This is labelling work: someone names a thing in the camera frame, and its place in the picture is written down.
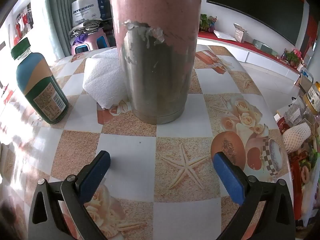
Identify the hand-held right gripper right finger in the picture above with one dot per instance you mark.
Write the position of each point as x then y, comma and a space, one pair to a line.
228, 177

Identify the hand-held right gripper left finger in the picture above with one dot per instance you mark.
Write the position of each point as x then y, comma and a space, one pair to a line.
95, 175

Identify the checkered printed tablecloth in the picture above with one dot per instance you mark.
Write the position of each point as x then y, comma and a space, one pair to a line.
175, 140

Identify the fruit in white foam net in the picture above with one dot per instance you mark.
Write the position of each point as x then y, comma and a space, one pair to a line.
296, 137

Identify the clear plastic bag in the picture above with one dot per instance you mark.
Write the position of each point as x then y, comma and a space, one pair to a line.
296, 112

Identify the white paper towel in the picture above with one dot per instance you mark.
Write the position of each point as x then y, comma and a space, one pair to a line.
105, 80

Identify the green bottle with blue label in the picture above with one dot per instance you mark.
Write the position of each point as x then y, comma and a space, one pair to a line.
42, 85

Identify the jar with yellow lid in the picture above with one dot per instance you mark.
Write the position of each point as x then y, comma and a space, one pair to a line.
313, 97

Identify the red topped low cabinet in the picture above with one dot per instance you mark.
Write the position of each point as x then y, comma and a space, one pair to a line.
262, 55

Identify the pink plastic stool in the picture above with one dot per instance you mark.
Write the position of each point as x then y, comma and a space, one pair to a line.
102, 40

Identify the pink flowering potted plant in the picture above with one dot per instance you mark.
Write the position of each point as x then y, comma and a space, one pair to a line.
292, 57

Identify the grey green box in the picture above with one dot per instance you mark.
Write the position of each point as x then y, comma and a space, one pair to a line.
261, 45

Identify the white envelope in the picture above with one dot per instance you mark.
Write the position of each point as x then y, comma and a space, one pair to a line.
223, 35

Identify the white open box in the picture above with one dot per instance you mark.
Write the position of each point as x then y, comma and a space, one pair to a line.
240, 33

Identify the folded grey cloth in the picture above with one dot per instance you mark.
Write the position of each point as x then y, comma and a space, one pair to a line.
83, 27

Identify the green potted plant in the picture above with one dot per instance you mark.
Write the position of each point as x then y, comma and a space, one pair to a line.
205, 22

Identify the pink metal thermos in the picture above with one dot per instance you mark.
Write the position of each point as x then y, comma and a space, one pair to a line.
155, 30

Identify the green quilted curtain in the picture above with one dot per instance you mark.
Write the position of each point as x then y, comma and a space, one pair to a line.
55, 17

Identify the white printed bag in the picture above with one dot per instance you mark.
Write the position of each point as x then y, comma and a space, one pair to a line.
85, 10

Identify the hanging clothes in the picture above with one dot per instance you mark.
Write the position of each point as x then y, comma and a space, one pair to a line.
23, 20

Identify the dark wall board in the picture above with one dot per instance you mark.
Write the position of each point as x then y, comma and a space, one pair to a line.
250, 0

